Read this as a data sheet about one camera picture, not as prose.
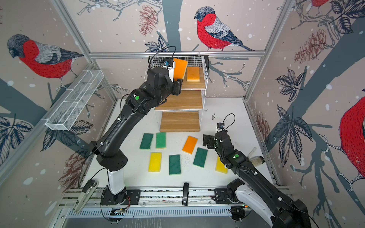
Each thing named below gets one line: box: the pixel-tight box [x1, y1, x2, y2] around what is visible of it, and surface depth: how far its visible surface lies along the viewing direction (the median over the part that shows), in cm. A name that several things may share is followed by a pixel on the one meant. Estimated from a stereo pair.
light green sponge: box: [155, 132, 167, 150], surface depth 96 cm
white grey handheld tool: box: [72, 179, 99, 213], surface depth 74 cm
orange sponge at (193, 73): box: [186, 66, 200, 82], surface depth 74 cm
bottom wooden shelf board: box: [160, 111, 200, 133], surface depth 106 cm
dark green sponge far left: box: [139, 133, 154, 151], surface depth 95 cm
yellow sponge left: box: [148, 152, 163, 172], surface depth 87 cm
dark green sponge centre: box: [168, 154, 182, 175], surface depth 85 cm
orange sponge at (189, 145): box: [182, 135, 199, 155], surface depth 94 cm
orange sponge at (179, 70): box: [172, 57, 189, 82], surface depth 66 cm
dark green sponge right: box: [192, 147, 208, 168], surface depth 88 cm
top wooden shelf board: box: [181, 66, 206, 89], surface depth 72 cm
